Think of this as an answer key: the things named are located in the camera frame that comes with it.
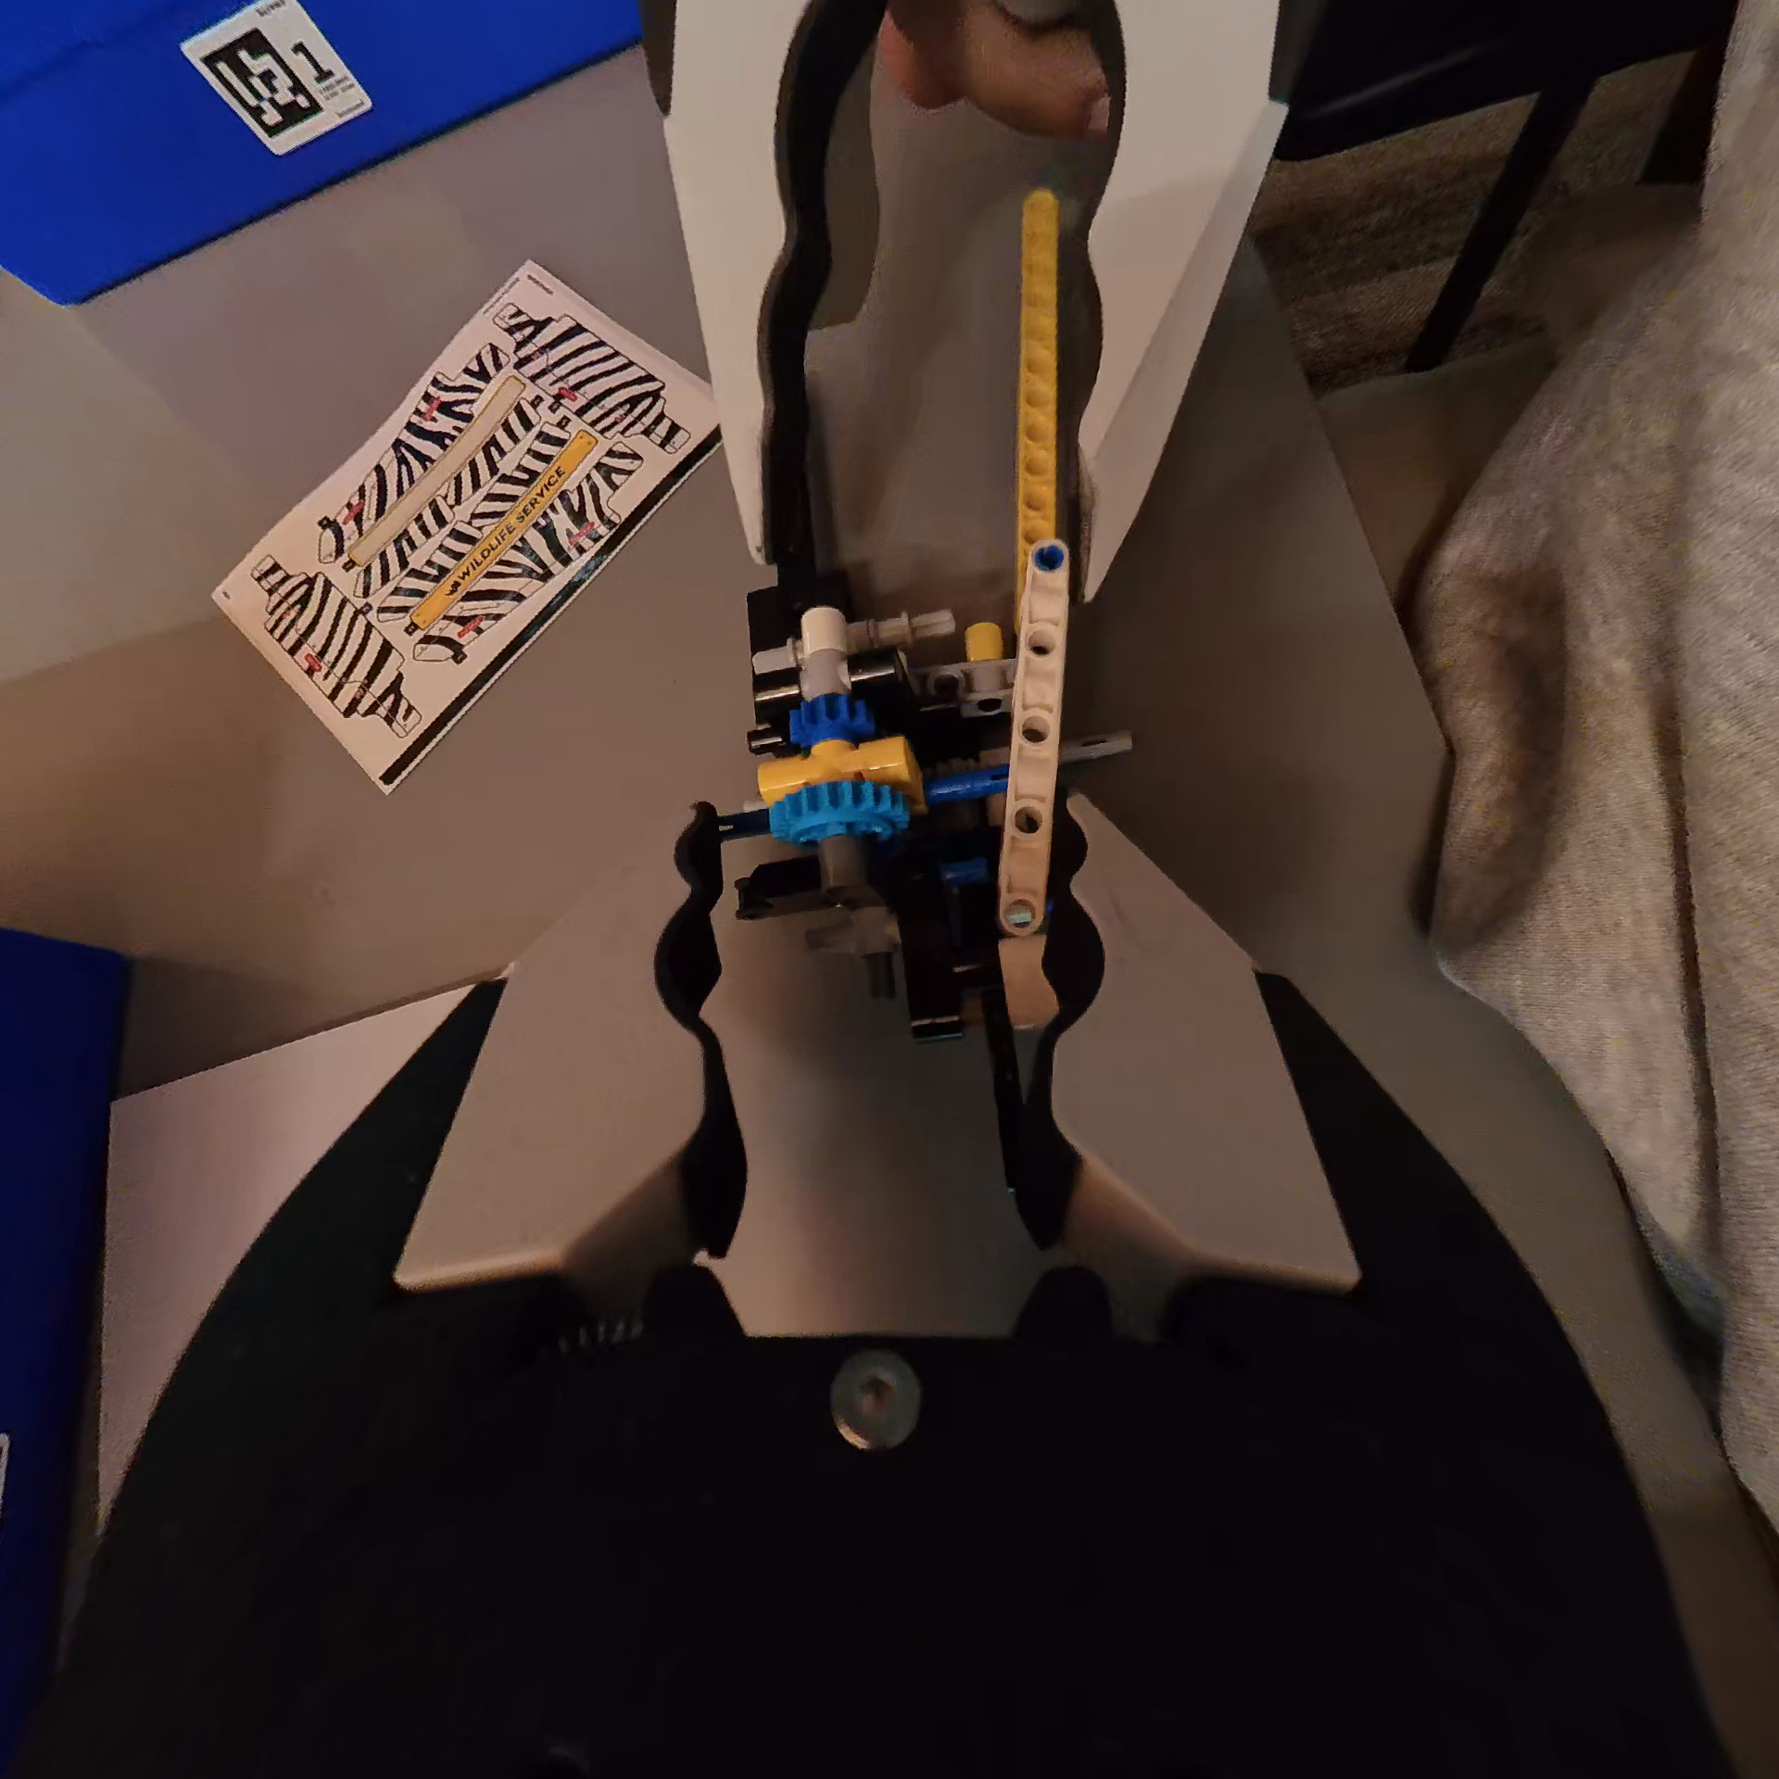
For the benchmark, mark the blue plastic bin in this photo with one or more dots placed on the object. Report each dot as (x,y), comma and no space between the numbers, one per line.
(110,167)
(56,1183)

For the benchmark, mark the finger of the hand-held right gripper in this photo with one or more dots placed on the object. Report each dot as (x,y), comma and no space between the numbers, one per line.
(1194,209)
(723,209)

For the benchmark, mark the black chair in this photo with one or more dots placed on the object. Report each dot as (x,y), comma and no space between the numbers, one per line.
(1390,120)

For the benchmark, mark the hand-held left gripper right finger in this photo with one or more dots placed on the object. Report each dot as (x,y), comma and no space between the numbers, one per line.
(1194,1112)

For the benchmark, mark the person's right hand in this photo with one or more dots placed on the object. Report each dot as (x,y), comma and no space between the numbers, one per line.
(959,55)

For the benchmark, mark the yellow lego beam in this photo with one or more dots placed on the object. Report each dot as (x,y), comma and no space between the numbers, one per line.
(1037,390)

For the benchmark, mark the lego instruction booklet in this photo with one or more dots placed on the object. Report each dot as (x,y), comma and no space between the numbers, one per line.
(250,1152)

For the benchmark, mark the zebra striped sticker sheet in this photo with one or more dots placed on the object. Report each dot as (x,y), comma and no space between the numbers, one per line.
(444,542)

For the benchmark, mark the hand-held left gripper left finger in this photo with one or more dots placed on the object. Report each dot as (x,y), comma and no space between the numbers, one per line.
(556,1112)

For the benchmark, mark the lego gear assembly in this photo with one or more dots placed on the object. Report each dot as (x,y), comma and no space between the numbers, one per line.
(834,821)

